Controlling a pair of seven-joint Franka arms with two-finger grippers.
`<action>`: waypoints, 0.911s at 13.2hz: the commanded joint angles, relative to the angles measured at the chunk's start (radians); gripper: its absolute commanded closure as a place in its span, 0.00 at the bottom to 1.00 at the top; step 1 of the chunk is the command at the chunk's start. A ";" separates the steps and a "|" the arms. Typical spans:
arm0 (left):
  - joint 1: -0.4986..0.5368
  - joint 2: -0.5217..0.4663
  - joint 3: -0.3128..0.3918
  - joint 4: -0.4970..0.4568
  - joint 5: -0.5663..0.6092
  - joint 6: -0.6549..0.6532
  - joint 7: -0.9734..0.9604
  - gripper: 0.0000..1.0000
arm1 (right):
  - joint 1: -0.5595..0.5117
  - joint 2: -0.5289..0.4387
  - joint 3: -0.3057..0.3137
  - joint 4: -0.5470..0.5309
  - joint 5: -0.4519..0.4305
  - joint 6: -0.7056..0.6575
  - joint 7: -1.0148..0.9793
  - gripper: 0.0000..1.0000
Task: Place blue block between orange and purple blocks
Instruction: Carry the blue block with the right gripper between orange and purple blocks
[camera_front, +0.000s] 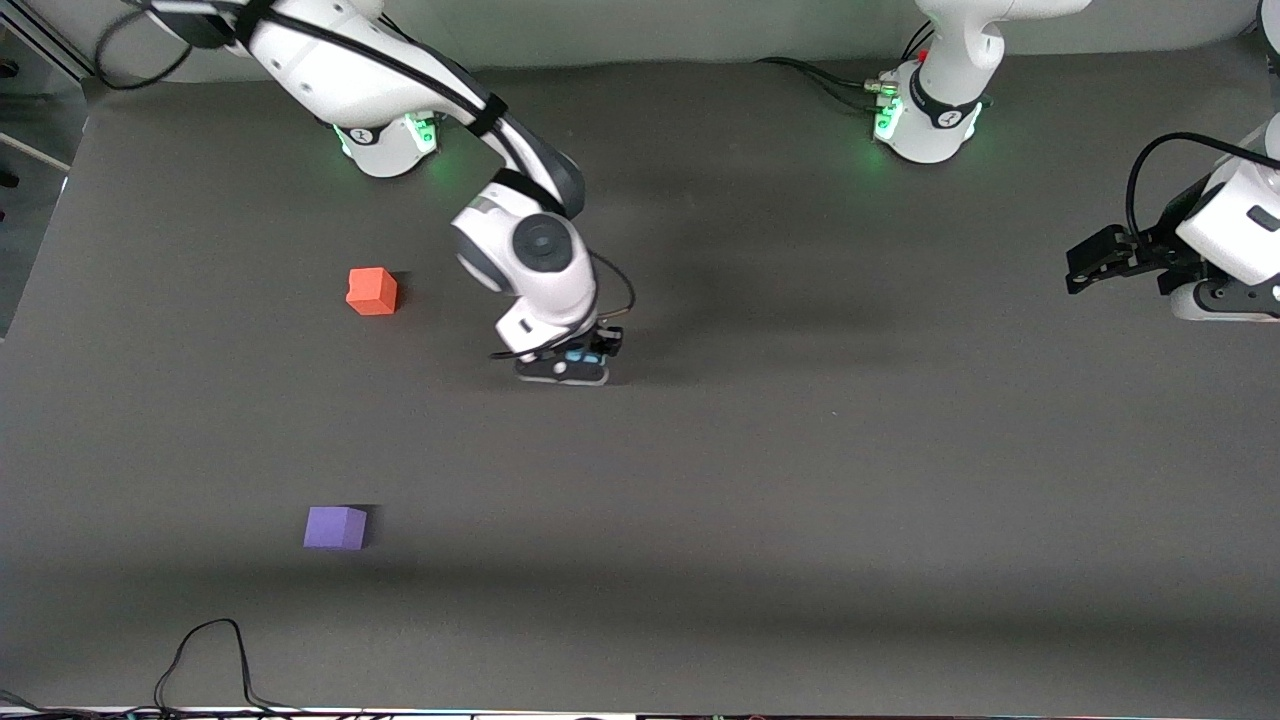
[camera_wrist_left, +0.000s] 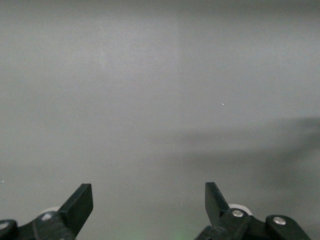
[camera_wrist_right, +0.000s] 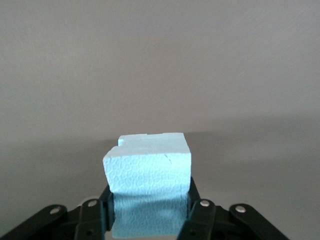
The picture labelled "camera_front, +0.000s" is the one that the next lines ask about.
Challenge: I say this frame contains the purple foam block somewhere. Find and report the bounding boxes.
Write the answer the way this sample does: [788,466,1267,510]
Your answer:
[303,506,369,551]

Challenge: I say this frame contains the black looped table cable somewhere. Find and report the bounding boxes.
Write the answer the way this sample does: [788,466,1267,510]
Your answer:
[153,617,306,714]

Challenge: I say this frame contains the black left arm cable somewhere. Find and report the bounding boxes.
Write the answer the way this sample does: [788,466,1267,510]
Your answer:
[1125,131,1280,246]

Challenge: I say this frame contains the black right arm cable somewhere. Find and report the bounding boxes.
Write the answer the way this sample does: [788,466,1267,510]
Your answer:
[95,0,638,362]

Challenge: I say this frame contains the black left arm base cables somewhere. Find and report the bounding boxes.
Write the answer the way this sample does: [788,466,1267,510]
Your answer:
[753,18,937,113]

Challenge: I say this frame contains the orange foam block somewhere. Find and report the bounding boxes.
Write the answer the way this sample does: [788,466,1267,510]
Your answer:
[345,266,399,317]

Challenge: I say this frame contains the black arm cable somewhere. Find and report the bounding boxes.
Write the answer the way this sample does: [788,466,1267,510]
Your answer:
[95,0,638,362]
[1125,131,1280,246]

